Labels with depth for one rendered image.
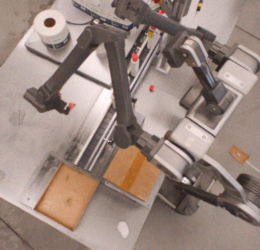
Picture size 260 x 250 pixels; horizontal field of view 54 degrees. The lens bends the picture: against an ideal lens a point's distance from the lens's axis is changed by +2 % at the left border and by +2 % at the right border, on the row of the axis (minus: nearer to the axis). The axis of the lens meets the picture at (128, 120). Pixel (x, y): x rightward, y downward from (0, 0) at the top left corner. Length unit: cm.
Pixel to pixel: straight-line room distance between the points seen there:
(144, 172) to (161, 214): 116
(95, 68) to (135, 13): 85
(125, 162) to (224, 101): 60
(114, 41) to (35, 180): 106
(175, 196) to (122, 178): 98
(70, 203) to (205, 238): 133
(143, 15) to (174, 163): 52
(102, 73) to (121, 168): 72
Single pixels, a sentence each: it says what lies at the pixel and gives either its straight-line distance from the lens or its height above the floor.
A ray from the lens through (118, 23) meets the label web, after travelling 181.
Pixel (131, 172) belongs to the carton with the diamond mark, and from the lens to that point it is 126.
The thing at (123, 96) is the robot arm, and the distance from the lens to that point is 89.
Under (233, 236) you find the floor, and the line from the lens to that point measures 255.
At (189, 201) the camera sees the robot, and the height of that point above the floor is 28.
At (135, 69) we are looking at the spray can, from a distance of 161.
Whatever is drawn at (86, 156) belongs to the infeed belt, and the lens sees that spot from 154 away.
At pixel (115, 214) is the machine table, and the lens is 155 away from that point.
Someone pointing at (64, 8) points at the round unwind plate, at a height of 89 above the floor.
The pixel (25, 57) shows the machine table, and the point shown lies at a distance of 196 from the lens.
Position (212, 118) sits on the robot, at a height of 153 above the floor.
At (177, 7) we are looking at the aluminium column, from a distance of 134.
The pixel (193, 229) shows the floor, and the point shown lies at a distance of 245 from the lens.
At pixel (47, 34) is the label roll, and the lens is 176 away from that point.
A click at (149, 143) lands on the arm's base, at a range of 91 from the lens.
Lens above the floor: 237
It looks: 72 degrees down
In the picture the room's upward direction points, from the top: straight up
